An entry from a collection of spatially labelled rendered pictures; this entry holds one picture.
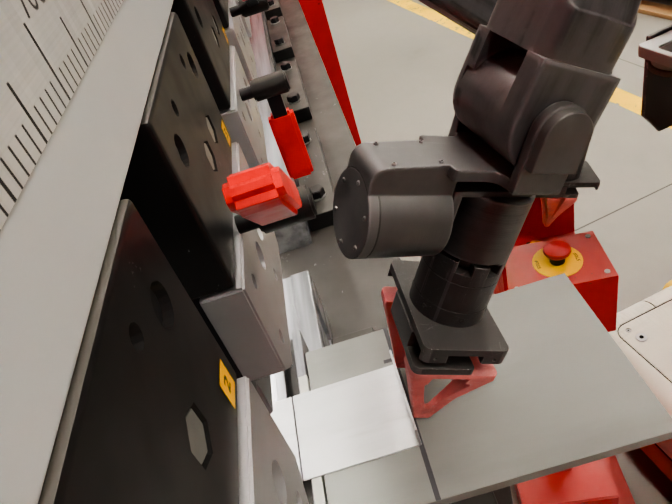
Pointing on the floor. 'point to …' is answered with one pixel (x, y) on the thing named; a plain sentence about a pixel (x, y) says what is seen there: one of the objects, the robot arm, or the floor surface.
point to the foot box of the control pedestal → (579, 486)
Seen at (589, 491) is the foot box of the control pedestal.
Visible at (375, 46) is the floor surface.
